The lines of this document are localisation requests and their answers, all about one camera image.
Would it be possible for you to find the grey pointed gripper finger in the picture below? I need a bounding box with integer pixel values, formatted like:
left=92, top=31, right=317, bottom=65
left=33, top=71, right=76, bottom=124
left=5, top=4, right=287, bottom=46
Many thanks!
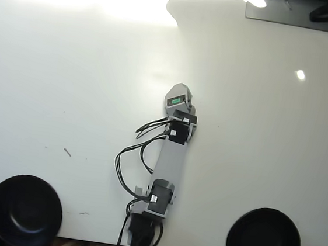
left=188, top=97, right=199, bottom=116

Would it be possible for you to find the grey gripper body green label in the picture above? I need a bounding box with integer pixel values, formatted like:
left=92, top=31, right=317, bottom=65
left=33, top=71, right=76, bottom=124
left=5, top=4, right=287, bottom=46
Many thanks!
left=162, top=81, right=196, bottom=118

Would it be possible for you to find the grey monitor stand plate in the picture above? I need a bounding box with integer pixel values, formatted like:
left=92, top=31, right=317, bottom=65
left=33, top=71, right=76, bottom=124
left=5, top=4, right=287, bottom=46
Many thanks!
left=244, top=1, right=328, bottom=32

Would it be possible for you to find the black bowl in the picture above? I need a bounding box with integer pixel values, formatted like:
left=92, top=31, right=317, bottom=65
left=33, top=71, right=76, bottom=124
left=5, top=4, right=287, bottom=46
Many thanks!
left=0, top=172, right=67, bottom=246
left=226, top=203, right=305, bottom=246

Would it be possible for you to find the black looped gripper cable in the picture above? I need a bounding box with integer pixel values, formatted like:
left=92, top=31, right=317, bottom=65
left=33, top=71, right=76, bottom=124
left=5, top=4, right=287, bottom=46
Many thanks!
left=134, top=113, right=173, bottom=144

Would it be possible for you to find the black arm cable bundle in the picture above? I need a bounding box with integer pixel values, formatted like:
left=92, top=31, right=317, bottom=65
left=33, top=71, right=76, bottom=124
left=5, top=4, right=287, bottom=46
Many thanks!
left=105, top=134, right=168, bottom=246

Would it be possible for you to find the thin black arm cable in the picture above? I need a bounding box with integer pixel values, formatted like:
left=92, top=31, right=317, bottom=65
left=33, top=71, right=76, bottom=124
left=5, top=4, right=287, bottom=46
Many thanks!
left=154, top=220, right=166, bottom=246

